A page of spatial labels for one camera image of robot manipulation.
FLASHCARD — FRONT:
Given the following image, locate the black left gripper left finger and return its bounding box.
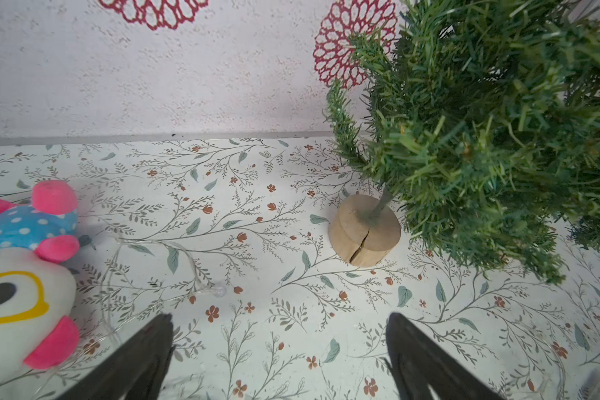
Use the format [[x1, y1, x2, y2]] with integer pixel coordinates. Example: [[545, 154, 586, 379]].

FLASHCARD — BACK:
[[60, 313, 175, 400]]

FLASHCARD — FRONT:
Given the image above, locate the white pink plush toy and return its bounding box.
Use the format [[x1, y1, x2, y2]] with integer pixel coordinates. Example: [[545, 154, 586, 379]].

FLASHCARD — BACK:
[[0, 180, 80, 383]]

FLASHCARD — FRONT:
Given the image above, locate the left small green christmas tree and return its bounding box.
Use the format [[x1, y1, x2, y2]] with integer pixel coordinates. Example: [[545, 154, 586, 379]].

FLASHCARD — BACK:
[[326, 1, 600, 284]]

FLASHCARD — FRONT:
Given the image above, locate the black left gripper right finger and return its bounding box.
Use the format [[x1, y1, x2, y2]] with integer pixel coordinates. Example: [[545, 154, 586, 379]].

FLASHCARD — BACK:
[[385, 313, 500, 400]]

